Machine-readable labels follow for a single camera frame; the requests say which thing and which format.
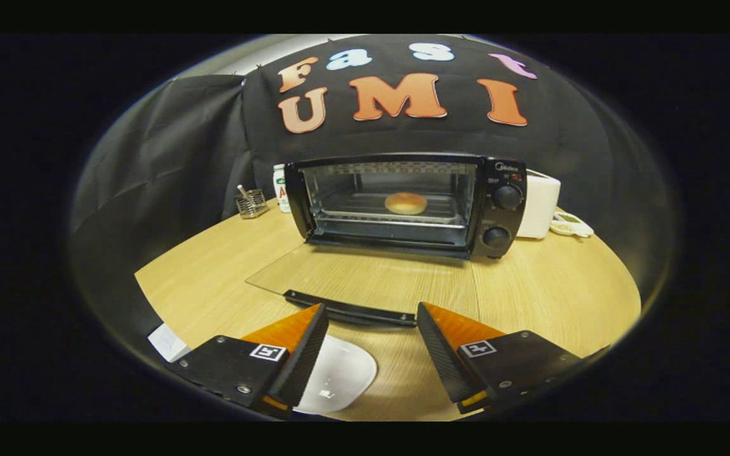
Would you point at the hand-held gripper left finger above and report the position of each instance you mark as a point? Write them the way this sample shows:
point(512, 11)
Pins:
point(305, 361)

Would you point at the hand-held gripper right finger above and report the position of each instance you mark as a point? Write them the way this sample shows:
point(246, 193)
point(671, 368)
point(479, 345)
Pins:
point(444, 358)

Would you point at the black toaster oven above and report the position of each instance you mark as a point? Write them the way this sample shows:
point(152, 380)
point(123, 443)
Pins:
point(498, 215)

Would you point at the sugared donut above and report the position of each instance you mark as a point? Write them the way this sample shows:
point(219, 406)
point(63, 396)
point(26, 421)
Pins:
point(405, 204)

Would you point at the white toaster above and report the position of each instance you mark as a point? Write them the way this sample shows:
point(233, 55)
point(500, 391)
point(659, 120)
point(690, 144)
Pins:
point(539, 202)

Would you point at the white plate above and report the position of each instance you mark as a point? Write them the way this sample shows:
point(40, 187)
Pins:
point(339, 373)

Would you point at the white cardboard box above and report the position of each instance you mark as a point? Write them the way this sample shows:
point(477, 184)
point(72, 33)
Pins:
point(167, 343)

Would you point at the small clear holder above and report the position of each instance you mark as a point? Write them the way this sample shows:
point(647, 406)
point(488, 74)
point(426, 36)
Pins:
point(252, 206)

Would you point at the white bottle green label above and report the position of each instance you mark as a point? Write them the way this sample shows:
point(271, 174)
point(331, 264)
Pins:
point(279, 190)

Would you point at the black backdrop cloth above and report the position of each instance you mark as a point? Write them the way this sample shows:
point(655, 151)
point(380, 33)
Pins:
point(168, 158)

